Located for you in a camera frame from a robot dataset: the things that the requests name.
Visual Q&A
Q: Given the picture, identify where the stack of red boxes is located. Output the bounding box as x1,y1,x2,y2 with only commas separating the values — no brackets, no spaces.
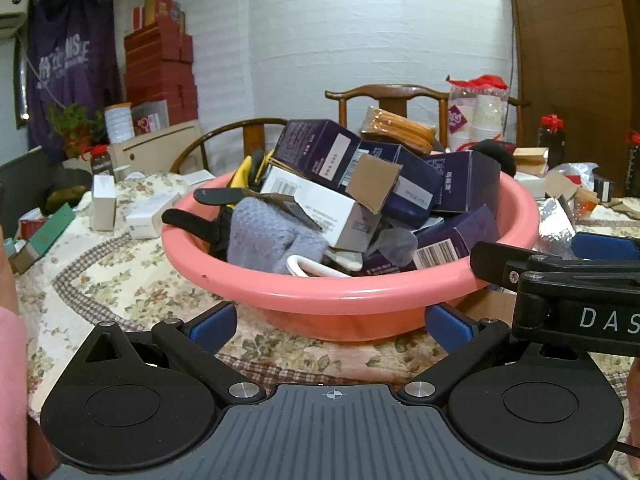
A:
123,0,199,127

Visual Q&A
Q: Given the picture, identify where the orange clear-wrapped packet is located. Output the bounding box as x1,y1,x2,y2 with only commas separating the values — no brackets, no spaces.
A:
360,105,438,157

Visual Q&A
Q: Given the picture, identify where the beige carton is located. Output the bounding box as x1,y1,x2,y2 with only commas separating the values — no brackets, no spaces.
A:
107,119,204,182

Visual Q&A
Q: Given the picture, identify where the pink plastic basin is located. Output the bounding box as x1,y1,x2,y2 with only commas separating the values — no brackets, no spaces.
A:
161,152,542,343

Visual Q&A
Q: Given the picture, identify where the navy cardboard box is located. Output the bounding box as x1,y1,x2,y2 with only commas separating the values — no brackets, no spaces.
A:
357,140,437,229
422,150,502,217

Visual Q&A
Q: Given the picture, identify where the white curved strap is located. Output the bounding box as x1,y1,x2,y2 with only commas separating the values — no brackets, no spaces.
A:
286,254,354,279

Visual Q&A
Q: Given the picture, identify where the dark bottle with red cap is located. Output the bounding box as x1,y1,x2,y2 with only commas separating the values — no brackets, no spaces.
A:
624,129,640,197
537,114,567,172

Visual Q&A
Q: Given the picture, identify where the brown wooden door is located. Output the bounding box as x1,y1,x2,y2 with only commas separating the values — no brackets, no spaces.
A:
504,0,640,163

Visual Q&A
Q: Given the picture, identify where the round-back wooden chair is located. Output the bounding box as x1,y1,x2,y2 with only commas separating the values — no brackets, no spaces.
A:
169,118,289,175

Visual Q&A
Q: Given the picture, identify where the small dark red-capped bottle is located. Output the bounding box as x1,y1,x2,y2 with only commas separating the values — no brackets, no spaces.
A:
89,144,116,177

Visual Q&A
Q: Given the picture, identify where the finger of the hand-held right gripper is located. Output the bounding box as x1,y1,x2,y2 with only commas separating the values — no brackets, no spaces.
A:
469,240,640,293
571,232,640,262

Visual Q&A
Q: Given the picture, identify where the black white box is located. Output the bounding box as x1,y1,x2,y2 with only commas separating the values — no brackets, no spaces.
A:
591,166,627,202

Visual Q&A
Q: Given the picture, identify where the white box with barcode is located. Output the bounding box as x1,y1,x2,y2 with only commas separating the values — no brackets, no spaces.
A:
259,165,385,253

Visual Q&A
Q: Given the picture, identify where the purple cardboard box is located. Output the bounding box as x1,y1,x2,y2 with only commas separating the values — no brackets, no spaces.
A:
274,119,363,194

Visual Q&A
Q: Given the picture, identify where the upright white box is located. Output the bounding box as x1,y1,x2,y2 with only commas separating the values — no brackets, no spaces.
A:
91,173,117,232

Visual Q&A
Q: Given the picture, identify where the black red knit glove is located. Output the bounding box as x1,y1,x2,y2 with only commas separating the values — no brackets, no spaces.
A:
471,140,518,178

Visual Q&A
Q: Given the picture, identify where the dark grey chair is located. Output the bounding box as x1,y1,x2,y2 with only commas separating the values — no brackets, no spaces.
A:
0,147,66,226

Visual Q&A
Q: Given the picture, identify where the bag of paper cups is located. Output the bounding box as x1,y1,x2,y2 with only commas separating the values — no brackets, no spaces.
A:
446,74,512,153

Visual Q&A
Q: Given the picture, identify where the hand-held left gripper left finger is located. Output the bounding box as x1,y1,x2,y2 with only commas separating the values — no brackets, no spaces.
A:
82,301,266,404

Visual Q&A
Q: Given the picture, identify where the flat-lying white box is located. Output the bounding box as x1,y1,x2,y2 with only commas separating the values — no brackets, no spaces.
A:
125,191,182,240

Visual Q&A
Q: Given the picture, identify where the person's pink clothing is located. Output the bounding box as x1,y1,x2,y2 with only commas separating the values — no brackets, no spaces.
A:
0,305,29,480

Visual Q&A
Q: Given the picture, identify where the stack of white tubs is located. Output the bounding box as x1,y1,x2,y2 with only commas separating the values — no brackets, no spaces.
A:
103,102,136,144

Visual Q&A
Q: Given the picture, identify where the green potted plant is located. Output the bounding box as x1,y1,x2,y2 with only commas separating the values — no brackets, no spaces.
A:
46,104,107,160

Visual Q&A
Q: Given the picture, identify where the silver foil bag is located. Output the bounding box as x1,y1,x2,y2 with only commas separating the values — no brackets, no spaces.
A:
536,196,577,260

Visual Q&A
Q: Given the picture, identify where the green box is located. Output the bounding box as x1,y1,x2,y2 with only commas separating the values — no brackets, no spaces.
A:
26,203,77,262

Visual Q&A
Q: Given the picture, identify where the thin grey cloth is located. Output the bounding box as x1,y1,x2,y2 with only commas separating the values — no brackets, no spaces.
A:
371,226,419,267

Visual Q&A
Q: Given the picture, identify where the grey knit cloth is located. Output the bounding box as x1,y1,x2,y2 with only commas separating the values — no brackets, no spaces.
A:
227,197,330,277

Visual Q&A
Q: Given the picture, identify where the brown cardboard flap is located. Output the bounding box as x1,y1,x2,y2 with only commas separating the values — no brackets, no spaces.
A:
346,152,404,214

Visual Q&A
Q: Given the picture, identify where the navy box with barcode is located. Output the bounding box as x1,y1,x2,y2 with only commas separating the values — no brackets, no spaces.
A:
413,204,501,273

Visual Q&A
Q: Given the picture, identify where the yellow black glove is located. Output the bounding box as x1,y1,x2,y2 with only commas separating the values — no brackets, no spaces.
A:
227,149,277,192

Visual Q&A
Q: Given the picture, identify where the tan cardboard box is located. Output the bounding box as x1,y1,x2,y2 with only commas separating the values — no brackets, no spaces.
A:
512,147,551,178

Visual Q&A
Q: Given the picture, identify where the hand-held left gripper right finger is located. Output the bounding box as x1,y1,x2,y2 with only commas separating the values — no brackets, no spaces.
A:
397,303,603,404

